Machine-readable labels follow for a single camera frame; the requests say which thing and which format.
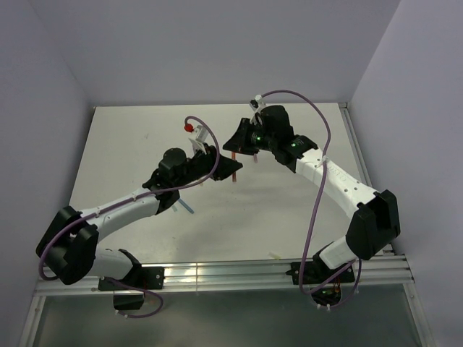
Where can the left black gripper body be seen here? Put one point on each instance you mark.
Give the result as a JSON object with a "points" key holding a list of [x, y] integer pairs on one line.
{"points": [[202, 165]]}

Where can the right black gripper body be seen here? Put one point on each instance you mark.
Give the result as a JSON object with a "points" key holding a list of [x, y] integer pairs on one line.
{"points": [[260, 140]]}

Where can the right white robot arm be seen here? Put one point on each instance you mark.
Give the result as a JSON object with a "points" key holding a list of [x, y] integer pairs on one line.
{"points": [[374, 215]]}

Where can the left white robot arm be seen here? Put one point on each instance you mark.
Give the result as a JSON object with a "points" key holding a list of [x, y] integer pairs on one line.
{"points": [[70, 248]]}

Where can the blue pen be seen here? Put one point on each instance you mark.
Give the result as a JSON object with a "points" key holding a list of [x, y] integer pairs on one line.
{"points": [[186, 206]]}

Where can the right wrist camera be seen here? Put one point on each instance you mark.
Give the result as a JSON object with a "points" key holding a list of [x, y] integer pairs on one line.
{"points": [[257, 104]]}

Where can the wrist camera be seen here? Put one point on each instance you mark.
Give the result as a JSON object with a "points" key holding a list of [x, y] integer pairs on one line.
{"points": [[257, 104], [197, 137]]}

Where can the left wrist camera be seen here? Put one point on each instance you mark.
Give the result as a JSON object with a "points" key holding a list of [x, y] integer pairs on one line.
{"points": [[197, 137]]}

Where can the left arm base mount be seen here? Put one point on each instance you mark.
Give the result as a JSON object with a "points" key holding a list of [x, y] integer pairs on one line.
{"points": [[134, 290]]}

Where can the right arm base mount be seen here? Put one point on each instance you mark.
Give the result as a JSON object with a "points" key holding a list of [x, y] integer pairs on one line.
{"points": [[315, 273]]}

